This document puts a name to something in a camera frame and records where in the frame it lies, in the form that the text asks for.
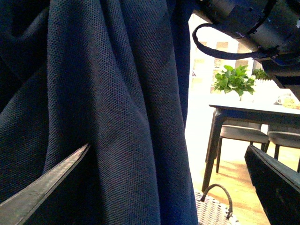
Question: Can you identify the woven laundry basket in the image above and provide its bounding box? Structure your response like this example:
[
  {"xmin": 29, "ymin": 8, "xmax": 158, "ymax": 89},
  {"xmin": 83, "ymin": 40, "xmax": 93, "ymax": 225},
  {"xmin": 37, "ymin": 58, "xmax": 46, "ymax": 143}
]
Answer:
[{"xmin": 194, "ymin": 184, "xmax": 240, "ymax": 225}]

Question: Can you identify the green potted plant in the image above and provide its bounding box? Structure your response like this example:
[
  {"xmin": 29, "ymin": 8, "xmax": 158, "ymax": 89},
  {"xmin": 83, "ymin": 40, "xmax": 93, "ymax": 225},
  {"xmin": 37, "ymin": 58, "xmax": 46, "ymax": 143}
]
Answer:
[
  {"xmin": 252, "ymin": 68, "xmax": 271, "ymax": 80},
  {"xmin": 212, "ymin": 65, "xmax": 255, "ymax": 97}
]

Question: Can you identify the dark navy garment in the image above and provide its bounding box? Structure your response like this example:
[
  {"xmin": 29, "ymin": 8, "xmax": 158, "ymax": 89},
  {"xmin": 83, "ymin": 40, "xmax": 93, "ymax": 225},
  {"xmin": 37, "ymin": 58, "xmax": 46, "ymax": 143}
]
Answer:
[{"xmin": 0, "ymin": 0, "xmax": 198, "ymax": 225}]

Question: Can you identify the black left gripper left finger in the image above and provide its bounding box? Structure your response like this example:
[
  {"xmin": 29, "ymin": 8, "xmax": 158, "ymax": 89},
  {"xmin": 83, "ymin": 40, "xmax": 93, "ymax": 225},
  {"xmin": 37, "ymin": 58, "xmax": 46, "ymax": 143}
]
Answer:
[{"xmin": 0, "ymin": 144, "xmax": 90, "ymax": 225}]

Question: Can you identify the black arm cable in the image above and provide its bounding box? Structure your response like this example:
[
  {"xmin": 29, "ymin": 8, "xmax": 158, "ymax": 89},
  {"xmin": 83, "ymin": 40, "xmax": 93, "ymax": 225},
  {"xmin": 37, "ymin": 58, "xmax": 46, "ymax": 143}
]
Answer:
[{"xmin": 192, "ymin": 22, "xmax": 279, "ymax": 60}]

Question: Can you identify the dark dining table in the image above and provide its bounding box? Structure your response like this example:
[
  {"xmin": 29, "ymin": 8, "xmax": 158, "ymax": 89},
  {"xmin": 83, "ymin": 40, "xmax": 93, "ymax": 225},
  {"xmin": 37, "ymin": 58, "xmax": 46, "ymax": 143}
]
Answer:
[{"xmin": 202, "ymin": 100, "xmax": 300, "ymax": 191}]

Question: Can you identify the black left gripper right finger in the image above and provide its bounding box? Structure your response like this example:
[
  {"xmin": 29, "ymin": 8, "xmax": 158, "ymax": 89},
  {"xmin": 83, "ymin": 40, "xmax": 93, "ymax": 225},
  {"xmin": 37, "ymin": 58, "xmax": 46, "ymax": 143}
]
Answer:
[{"xmin": 244, "ymin": 145, "xmax": 300, "ymax": 225}]

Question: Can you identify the grey dining chair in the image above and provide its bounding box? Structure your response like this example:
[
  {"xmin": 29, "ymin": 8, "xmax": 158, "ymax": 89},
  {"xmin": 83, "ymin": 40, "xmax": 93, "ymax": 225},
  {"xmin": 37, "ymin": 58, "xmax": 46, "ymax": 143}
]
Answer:
[
  {"xmin": 264, "ymin": 124, "xmax": 300, "ymax": 159},
  {"xmin": 216, "ymin": 120, "xmax": 270, "ymax": 173}
]

